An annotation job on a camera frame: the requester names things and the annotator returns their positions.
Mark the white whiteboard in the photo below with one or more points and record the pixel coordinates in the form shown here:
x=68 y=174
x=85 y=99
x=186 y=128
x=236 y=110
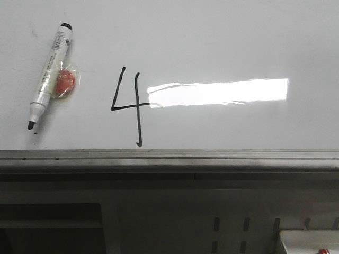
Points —
x=175 y=74

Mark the grey metal whiteboard frame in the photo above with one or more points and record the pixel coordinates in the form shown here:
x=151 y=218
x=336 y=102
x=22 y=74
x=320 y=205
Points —
x=168 y=164

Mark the white plastic marker tray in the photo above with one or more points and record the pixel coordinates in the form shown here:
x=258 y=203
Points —
x=302 y=241

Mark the white black whiteboard marker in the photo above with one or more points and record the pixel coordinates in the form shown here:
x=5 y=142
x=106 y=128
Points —
x=50 y=73

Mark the red round magnet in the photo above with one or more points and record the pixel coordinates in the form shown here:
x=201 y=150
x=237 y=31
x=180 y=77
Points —
x=65 y=83

